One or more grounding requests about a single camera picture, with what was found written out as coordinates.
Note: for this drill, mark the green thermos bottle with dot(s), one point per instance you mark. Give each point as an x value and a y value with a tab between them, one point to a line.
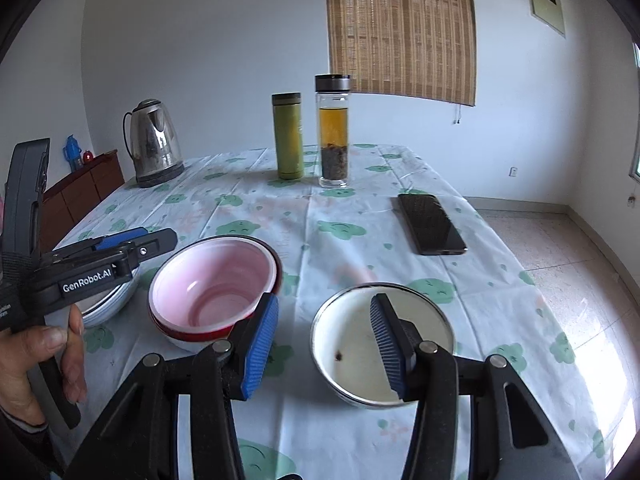
289	135

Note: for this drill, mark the bamboo window blind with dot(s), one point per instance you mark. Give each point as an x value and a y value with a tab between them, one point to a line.
400	25

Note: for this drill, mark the red and white bowl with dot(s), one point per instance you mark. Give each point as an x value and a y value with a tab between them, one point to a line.
200	336

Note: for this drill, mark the blue water bottle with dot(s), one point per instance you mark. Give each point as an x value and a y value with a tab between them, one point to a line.
72	152

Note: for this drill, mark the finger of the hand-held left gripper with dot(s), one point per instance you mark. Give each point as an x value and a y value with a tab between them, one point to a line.
120	237
155	242

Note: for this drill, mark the floral plastic tablecloth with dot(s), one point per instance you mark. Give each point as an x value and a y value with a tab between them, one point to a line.
350	240

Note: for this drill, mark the person's left hand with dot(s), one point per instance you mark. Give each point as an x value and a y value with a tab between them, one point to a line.
20	360

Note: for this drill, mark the black smartphone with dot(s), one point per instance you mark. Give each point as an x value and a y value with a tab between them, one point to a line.
432	225

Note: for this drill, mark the brown wooden cabinet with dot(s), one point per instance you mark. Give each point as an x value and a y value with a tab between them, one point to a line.
85	190

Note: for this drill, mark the glass tea bottle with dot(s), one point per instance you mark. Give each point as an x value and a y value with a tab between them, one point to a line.
333	130

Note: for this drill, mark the person's left forearm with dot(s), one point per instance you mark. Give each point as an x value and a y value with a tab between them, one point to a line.
20	450

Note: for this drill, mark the pale green wall panel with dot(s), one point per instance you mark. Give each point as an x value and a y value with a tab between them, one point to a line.
545	0

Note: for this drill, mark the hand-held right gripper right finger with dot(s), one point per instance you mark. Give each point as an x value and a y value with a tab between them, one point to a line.
387	355

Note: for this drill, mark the bowl with pink flowers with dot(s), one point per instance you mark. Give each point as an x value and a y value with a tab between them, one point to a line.
122	287

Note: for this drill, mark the window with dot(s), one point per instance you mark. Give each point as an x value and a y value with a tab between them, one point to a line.
636	125

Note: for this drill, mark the small red ornament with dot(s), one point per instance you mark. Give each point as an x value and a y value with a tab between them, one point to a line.
88	157

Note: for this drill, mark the pink plastic bowl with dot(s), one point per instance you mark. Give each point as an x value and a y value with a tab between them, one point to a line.
210	280

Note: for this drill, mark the grey kettle base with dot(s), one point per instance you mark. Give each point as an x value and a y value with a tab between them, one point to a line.
160	177

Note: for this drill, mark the stainless steel electric kettle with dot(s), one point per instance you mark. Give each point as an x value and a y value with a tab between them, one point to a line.
155	135

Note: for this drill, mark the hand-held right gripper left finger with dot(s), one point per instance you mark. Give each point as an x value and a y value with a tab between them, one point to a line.
260	355

